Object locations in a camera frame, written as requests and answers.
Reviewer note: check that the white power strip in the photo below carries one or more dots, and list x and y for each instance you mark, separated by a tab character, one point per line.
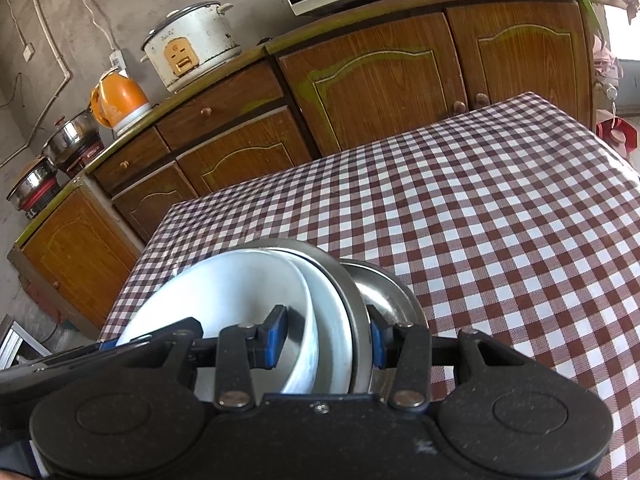
117	60

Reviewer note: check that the steel pot with lid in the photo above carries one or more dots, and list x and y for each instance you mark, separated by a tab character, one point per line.
75	135
32	180

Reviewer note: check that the wooden cabinet with drawers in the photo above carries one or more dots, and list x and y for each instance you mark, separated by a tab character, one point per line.
235	155

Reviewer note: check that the single-door wooden cabinet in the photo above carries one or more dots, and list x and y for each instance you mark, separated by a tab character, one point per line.
75	255

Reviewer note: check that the white rice cooker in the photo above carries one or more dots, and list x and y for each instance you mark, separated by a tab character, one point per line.
190	45

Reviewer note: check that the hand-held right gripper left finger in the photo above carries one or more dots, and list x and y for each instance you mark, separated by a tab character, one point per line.
272	342

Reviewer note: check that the red bag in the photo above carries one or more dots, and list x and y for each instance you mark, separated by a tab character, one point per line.
625	132

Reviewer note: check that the pink cloth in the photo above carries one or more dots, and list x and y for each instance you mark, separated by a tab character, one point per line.
605	57

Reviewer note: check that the aluminium frame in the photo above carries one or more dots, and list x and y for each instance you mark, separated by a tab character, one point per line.
12	340

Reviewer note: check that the steel bowl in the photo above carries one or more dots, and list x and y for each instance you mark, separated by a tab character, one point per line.
357	320

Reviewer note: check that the orange electric kettle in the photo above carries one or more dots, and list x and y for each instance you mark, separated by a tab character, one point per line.
120	100

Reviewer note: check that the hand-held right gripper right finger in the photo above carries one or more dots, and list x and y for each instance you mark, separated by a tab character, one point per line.
376	342

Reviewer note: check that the white wall conduit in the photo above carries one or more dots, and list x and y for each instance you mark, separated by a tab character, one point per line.
65	76

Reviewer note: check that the double-door wooden cabinet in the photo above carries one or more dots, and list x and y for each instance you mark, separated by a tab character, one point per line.
380	80

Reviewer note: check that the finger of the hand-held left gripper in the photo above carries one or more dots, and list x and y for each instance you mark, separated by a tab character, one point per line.
90	357

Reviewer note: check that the brown white checked tablecloth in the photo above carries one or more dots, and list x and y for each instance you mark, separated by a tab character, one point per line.
450	210

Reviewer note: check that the grey glazed door leaf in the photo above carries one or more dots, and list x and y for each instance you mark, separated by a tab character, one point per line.
630	85

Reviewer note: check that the white bowl with blue pattern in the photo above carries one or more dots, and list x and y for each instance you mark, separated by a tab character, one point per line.
225	290

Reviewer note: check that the white wall switch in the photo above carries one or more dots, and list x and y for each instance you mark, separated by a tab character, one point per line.
29	52

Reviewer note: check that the shallow steel plate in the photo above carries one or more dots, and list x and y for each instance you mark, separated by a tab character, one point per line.
395	295

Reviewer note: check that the red induction cooker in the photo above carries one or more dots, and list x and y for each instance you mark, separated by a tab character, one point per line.
42	200
85	157

